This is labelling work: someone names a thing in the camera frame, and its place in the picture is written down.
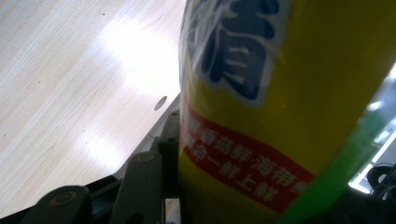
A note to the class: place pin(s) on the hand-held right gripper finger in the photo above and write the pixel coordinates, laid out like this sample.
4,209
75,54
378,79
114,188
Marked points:
172,168

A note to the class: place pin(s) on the yellow seasoning pouch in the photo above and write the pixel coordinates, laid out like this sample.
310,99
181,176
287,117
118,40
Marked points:
311,93

